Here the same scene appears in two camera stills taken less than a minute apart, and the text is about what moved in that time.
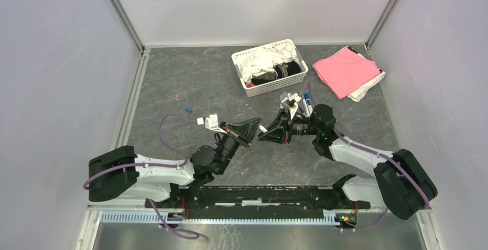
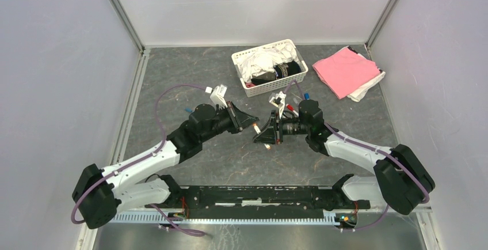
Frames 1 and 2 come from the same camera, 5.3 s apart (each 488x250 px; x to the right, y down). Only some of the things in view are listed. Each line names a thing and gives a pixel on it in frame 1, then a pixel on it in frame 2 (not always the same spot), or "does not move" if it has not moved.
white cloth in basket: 265,59 does not move
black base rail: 205,202 does not move
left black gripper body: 237,135 -> 233,117
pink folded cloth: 345,71 does not move
